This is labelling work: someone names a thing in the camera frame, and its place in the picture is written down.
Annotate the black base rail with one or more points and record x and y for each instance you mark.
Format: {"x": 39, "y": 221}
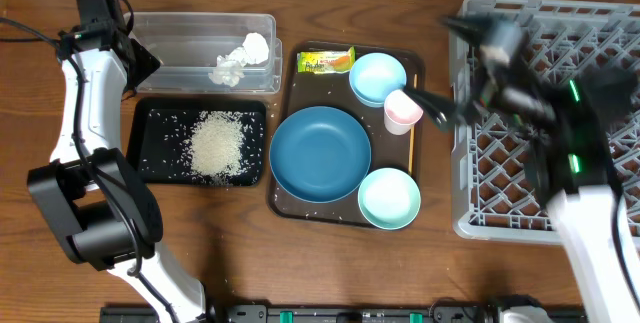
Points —
{"x": 263, "y": 314}

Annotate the wooden chopstick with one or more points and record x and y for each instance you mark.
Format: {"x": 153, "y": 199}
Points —
{"x": 412, "y": 138}

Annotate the grey dishwasher rack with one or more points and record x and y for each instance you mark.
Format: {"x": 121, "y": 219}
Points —
{"x": 491, "y": 199}

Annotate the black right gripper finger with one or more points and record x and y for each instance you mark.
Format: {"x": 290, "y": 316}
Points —
{"x": 442, "y": 111}
{"x": 470, "y": 29}

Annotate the white tissue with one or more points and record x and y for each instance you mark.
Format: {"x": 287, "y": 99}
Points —
{"x": 229, "y": 68}

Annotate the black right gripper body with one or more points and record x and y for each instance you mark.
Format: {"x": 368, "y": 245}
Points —
{"x": 526, "y": 99}

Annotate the pink cup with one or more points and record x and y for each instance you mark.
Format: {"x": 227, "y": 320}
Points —
{"x": 401, "y": 113}

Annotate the pile of white rice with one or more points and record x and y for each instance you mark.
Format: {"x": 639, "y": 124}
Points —
{"x": 213, "y": 149}

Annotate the green yellow snack wrapper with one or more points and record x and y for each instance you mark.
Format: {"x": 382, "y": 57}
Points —
{"x": 326, "y": 62}

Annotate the dark brown serving tray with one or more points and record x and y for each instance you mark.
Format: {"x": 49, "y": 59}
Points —
{"x": 303, "y": 90}

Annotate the dark blue plate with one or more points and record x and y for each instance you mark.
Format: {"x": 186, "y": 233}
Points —
{"x": 320, "y": 154}

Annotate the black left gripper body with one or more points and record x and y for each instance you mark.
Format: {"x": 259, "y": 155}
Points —
{"x": 144, "y": 64}

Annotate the clear plastic bin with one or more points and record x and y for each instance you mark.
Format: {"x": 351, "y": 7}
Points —
{"x": 187, "y": 45}

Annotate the mint green bowl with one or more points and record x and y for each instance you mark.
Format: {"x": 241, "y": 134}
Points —
{"x": 389, "y": 199}

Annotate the light blue bowl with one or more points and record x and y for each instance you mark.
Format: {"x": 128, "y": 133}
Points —
{"x": 374, "y": 76}

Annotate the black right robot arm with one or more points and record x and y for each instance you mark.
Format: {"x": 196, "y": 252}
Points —
{"x": 569, "y": 164}

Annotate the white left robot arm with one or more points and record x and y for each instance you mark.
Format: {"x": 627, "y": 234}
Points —
{"x": 94, "y": 202}

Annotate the black plastic tray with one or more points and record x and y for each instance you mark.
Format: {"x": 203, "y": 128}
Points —
{"x": 160, "y": 125}

